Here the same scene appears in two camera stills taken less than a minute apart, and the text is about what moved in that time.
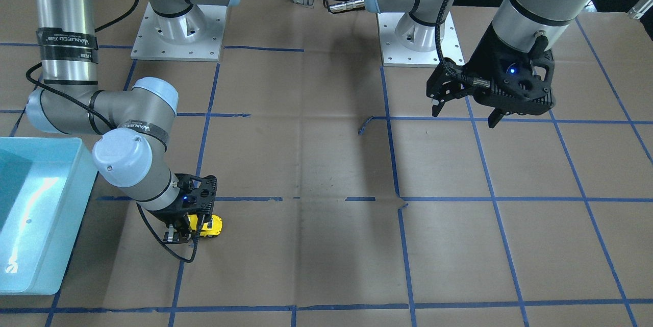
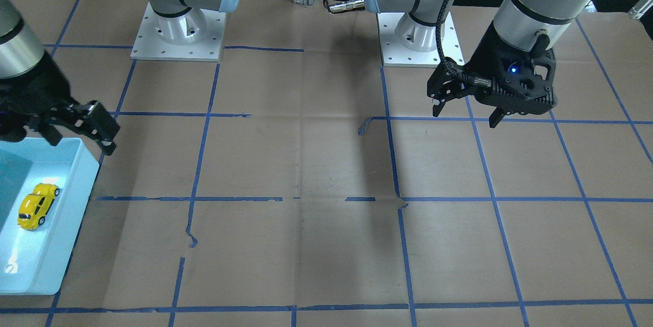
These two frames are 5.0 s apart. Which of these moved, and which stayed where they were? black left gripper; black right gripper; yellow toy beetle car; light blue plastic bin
Moved: yellow toy beetle car; black right gripper
Stayed: black left gripper; light blue plastic bin
